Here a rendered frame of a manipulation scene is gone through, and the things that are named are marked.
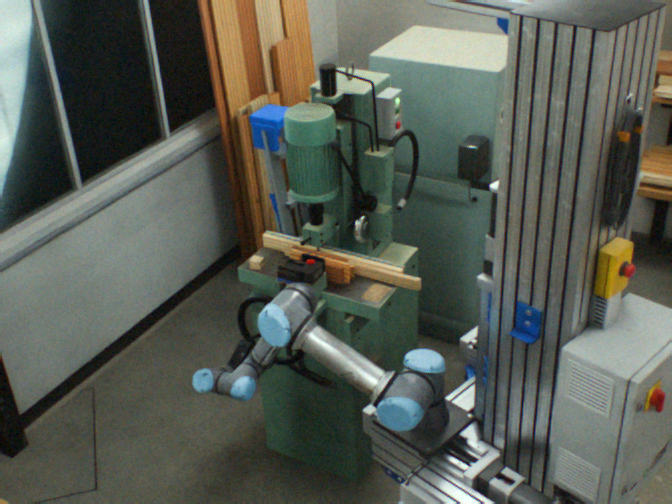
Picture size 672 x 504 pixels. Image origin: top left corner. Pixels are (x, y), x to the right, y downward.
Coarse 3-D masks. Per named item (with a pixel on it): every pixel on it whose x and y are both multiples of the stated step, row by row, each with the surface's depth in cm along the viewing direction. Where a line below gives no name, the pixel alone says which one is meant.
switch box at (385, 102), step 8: (392, 88) 310; (376, 96) 304; (384, 96) 304; (392, 96) 304; (400, 96) 308; (376, 104) 306; (384, 104) 304; (392, 104) 304; (400, 104) 310; (376, 112) 307; (384, 112) 306; (392, 112) 306; (400, 112) 312; (384, 120) 307; (392, 120) 307; (400, 120) 313; (384, 128) 309; (392, 128) 309; (400, 128) 315; (384, 136) 311; (392, 136) 310
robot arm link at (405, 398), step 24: (288, 288) 249; (264, 312) 240; (288, 312) 240; (312, 312) 249; (264, 336) 243; (288, 336) 238; (312, 336) 240; (336, 360) 238; (360, 360) 238; (360, 384) 237; (384, 384) 234; (408, 384) 236; (384, 408) 233; (408, 408) 231
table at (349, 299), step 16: (272, 256) 326; (288, 256) 325; (240, 272) 320; (256, 272) 316; (272, 272) 316; (272, 288) 315; (336, 288) 304; (352, 288) 304; (368, 288) 303; (400, 288) 306; (320, 304) 302; (336, 304) 302; (352, 304) 298; (368, 304) 295; (384, 304) 296
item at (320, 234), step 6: (324, 216) 316; (330, 216) 315; (336, 216) 316; (324, 222) 312; (330, 222) 313; (306, 228) 309; (312, 228) 308; (318, 228) 308; (324, 228) 310; (330, 228) 314; (306, 234) 309; (312, 234) 308; (318, 234) 307; (324, 234) 311; (330, 234) 315; (312, 240) 309; (318, 240) 308; (324, 240) 312; (318, 246) 309
